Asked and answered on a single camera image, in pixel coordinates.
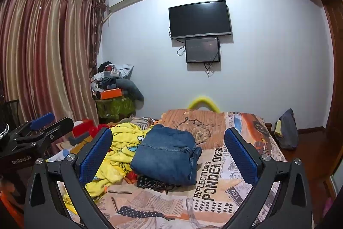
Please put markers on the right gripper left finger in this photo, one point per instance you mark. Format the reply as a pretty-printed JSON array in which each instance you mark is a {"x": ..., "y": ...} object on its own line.
[{"x": 44, "y": 206}]

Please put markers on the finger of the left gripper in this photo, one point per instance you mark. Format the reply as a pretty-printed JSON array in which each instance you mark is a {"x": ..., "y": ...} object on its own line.
[
  {"x": 31, "y": 131},
  {"x": 57, "y": 129}
]

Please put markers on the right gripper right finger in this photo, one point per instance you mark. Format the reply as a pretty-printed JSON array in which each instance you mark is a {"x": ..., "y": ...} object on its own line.
[{"x": 291, "y": 207}]

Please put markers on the blue denim jacket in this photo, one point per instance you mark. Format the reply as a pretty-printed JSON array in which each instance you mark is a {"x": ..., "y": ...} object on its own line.
[{"x": 168, "y": 155}]

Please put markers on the red garment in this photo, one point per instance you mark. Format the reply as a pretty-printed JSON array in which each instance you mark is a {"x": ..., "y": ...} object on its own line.
[{"x": 93, "y": 131}]

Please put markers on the green patterned side cabinet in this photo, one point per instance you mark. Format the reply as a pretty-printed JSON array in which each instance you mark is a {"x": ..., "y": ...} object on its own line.
[{"x": 115, "y": 109}]

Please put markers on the orange shoe box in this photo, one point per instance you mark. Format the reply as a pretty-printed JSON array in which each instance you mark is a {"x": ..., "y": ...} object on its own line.
[{"x": 111, "y": 93}]

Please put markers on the yellow cartoon blanket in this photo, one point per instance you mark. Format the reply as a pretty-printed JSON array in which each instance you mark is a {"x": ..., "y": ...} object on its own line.
[{"x": 115, "y": 176}]

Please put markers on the pile of clutter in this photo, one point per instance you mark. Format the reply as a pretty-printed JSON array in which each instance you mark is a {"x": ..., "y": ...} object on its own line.
[{"x": 107, "y": 75}]

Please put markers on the navy polka dot garment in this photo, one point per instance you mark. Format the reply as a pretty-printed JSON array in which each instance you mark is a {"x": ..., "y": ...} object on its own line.
[{"x": 146, "y": 182}]

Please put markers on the grey plush pillow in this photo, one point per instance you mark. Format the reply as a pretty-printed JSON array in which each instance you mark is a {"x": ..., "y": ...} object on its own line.
[{"x": 130, "y": 88}]

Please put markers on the dark blue bag on floor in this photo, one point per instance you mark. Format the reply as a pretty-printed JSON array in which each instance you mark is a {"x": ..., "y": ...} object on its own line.
[{"x": 285, "y": 131}]

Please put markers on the red gold striped curtain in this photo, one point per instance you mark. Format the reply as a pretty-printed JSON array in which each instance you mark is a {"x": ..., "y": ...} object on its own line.
[{"x": 48, "y": 55}]

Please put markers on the newspaper print bed quilt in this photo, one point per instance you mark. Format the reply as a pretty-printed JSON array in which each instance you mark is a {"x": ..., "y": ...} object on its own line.
[{"x": 220, "y": 188}]

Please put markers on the yellow curved chair back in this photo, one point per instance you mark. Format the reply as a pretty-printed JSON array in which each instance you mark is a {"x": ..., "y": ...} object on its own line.
[{"x": 204, "y": 101}]

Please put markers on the small black wall monitor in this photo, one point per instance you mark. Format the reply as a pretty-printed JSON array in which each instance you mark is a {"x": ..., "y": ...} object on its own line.
[{"x": 202, "y": 50}]

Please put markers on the large black wall television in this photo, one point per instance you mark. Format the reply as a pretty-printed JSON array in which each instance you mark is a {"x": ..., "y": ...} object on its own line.
[{"x": 199, "y": 19}]

